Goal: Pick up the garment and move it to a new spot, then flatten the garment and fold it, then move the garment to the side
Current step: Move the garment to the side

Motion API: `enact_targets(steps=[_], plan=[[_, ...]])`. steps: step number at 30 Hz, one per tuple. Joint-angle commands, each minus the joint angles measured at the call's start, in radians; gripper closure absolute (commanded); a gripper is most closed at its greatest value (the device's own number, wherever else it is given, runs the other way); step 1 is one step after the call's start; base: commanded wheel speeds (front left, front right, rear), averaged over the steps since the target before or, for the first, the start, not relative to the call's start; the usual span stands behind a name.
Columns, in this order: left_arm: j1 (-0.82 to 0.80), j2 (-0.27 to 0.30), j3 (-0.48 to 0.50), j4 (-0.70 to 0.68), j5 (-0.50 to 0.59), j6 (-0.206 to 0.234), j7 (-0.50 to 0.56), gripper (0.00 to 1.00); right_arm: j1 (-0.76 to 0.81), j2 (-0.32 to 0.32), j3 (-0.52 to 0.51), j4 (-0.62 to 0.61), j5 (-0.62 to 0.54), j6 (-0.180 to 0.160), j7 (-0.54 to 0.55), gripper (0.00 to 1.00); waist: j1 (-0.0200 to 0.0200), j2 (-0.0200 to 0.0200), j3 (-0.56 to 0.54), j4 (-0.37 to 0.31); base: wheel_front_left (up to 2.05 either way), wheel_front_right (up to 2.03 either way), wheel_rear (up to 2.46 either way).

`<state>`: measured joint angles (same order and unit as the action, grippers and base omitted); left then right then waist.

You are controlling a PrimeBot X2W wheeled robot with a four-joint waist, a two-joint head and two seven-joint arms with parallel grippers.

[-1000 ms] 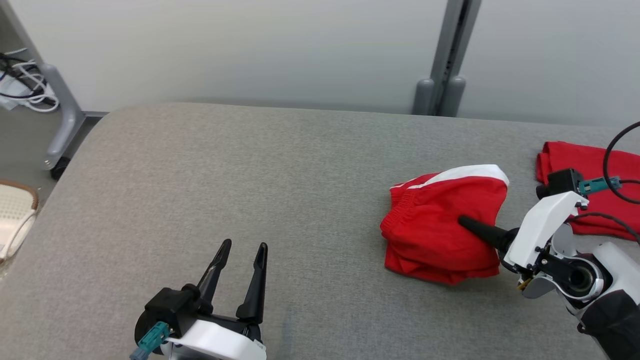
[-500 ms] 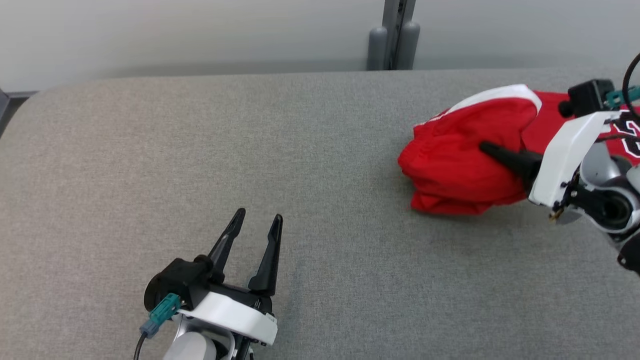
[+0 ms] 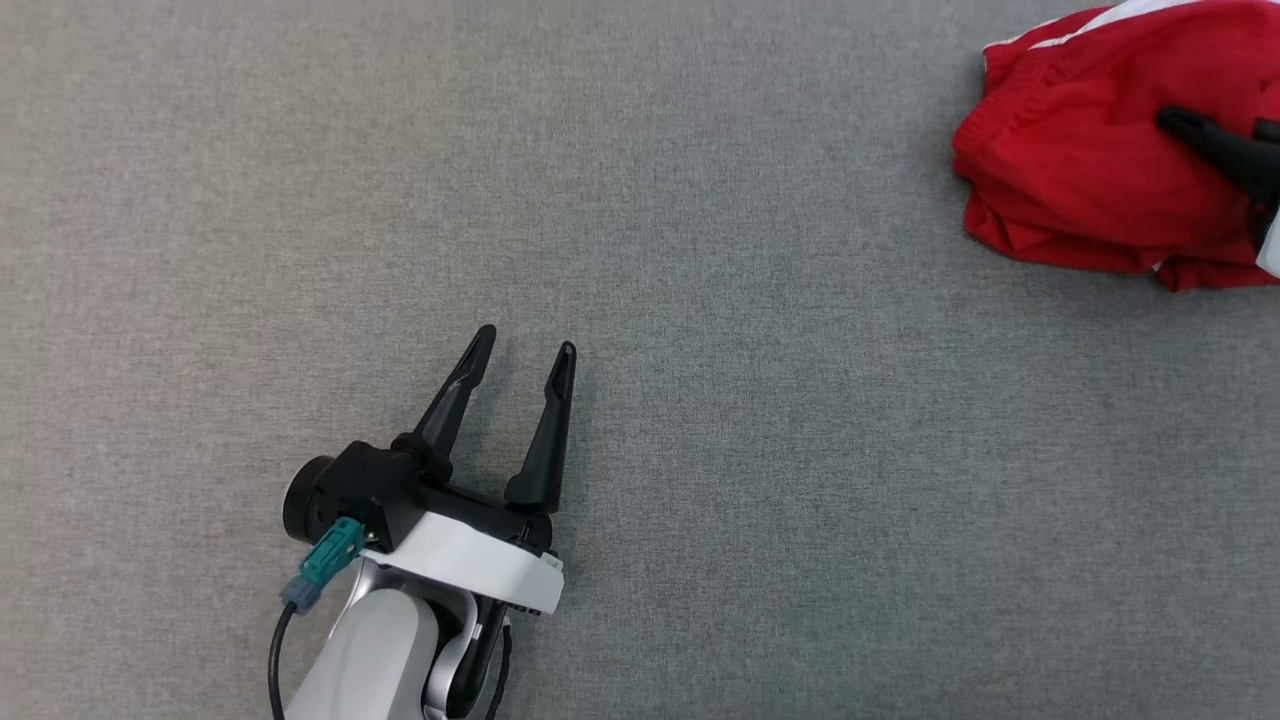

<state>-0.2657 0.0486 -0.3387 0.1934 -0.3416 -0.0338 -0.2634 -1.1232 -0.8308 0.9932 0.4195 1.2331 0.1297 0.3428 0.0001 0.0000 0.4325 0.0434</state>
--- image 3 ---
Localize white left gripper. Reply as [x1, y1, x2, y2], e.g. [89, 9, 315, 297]
[360, 324, 579, 617]

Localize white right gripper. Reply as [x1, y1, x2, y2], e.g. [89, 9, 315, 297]
[1156, 105, 1280, 280]

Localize red shorts with white stripe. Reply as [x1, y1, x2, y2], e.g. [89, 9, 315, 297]
[950, 0, 1280, 294]

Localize teal left camera connector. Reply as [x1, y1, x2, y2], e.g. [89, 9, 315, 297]
[279, 516, 367, 614]

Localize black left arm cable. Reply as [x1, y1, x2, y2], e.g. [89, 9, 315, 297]
[483, 598, 514, 720]

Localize black left camera cable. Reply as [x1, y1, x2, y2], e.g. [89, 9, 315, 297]
[266, 600, 302, 720]

